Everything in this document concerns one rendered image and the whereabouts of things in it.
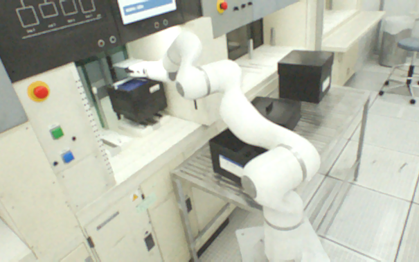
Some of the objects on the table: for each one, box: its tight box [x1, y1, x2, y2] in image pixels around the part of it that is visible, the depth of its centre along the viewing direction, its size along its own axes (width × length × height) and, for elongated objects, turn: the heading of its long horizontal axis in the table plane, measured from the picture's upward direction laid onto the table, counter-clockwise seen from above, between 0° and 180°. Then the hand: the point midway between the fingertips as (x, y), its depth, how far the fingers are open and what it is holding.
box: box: [277, 49, 335, 103], centre depth 201 cm, size 29×29×25 cm
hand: (129, 66), depth 154 cm, fingers closed on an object, 3 cm apart
